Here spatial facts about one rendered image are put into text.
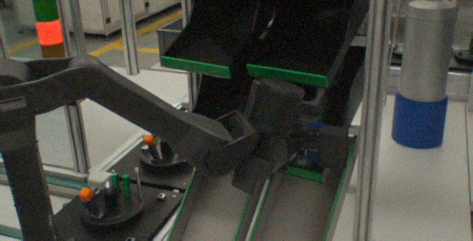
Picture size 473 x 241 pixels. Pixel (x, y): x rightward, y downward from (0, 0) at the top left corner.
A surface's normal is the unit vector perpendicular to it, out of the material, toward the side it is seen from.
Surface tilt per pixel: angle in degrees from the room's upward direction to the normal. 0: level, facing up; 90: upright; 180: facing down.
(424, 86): 90
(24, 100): 90
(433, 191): 0
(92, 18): 90
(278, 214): 45
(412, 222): 0
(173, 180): 0
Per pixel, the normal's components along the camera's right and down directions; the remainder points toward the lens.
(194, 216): -0.38, -0.40
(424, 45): -0.49, 0.36
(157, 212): -0.03, -0.92
